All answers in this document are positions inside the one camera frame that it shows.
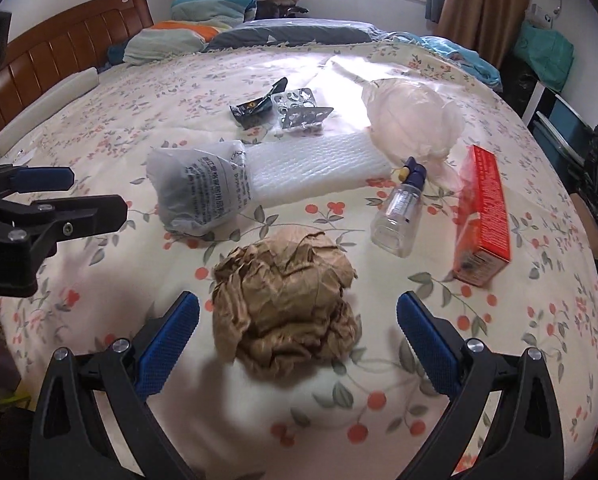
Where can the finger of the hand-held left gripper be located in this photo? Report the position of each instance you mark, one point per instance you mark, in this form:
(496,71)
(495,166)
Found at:
(44,179)
(89,215)

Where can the brown paper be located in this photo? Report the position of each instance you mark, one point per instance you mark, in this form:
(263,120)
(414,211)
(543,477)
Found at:
(284,300)

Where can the translucent plastic bag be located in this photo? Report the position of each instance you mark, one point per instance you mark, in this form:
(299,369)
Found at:
(414,115)

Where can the grey printed plastic bag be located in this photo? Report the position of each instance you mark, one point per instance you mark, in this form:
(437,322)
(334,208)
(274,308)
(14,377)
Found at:
(199,185)

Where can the black and white cabinet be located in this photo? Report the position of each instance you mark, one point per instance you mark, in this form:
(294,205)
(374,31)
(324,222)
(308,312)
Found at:
(521,85)

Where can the floral bedspread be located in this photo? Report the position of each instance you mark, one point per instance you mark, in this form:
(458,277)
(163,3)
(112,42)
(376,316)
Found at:
(429,385)

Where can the grey-blue pillow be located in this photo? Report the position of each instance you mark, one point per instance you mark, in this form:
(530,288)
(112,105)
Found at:
(299,32)

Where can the red carton box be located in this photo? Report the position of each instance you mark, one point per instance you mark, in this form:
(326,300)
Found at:
(484,210)

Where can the wooden headboard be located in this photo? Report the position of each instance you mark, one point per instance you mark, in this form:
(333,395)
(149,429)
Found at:
(54,50)

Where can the white headboard cushion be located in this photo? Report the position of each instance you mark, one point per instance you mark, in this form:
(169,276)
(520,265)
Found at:
(49,105)

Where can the orange and green pillow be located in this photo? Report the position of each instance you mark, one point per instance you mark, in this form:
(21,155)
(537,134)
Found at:
(164,42)

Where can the white bubble wrap sheet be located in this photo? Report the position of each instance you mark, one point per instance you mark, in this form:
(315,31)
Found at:
(319,167)

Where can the teal tote bag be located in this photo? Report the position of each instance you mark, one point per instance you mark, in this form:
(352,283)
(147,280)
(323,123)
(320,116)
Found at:
(544,55)

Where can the blue plastic storage box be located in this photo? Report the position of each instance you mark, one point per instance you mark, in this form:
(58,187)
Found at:
(554,152)
(571,115)

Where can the dark clothes pile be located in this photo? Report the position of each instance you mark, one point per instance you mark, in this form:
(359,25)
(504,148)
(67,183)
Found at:
(279,11)

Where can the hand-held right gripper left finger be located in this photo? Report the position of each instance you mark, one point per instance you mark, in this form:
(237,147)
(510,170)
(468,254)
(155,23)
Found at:
(171,340)

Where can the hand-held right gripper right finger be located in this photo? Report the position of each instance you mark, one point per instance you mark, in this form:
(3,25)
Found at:
(426,340)

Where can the silver blister pack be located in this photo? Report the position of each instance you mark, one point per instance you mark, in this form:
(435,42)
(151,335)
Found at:
(304,117)
(294,97)

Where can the folded teal and white blanket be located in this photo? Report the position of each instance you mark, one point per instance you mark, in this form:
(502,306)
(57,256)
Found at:
(209,7)

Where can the black snack wrapper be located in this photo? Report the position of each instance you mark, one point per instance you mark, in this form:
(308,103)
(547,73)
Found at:
(251,110)

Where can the brown curtain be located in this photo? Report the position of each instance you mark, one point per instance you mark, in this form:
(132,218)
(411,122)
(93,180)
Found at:
(474,0)

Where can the clear bottle with blue cap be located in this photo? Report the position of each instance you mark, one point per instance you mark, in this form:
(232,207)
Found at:
(396,215)

